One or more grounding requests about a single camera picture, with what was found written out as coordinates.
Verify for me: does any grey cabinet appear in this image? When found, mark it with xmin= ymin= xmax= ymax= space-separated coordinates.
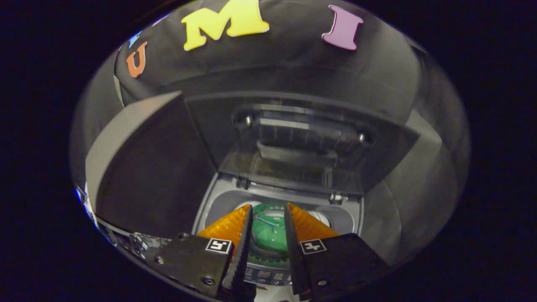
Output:
xmin=85 ymin=90 xmax=219 ymax=240

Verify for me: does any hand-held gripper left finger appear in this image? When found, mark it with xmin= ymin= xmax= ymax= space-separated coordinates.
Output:
xmin=152 ymin=203 xmax=257 ymax=302

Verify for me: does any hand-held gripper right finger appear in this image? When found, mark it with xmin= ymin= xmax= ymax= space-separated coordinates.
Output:
xmin=284 ymin=202 xmax=391 ymax=301

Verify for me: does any white panel with blue edge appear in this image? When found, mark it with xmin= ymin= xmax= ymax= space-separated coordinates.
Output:
xmin=75 ymin=182 xmax=99 ymax=229

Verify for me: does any green polo shirt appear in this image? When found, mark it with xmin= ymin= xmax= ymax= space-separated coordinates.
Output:
xmin=248 ymin=203 xmax=294 ymax=256

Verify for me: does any black backdrop cloth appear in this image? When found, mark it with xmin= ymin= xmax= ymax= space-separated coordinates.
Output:
xmin=69 ymin=0 xmax=470 ymax=265

